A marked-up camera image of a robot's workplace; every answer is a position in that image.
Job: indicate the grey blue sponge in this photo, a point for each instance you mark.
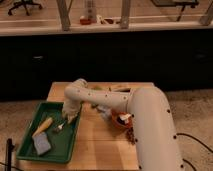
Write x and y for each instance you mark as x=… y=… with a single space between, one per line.
x=41 y=143

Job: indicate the red object on shelf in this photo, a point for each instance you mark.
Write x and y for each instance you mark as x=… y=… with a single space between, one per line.
x=84 y=21

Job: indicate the orange bowl with contents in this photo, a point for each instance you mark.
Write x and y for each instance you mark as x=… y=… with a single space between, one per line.
x=121 y=120

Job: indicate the green vegetable toy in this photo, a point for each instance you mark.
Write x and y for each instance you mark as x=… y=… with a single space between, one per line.
x=93 y=106

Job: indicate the yellow handled brush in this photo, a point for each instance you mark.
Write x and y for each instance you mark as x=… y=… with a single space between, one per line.
x=43 y=126

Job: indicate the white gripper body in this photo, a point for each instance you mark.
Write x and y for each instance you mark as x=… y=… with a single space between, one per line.
x=70 y=110

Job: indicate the black office chair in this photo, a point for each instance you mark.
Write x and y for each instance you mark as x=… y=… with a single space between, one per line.
x=23 y=3

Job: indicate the silver metal fork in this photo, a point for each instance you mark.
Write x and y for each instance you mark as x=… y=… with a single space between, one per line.
x=58 y=128

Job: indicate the grey blue cloth piece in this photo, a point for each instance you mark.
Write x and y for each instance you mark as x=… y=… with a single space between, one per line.
x=105 y=112

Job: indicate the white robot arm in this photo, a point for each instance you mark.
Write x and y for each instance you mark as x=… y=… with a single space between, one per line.
x=154 y=129

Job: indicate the black post lower left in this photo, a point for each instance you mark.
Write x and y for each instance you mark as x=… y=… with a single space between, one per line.
x=8 y=158

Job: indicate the green plastic tray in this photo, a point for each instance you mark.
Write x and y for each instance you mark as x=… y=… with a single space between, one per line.
x=62 y=143

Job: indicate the brown crumbly pile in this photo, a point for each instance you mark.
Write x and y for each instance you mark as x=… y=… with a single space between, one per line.
x=130 y=136

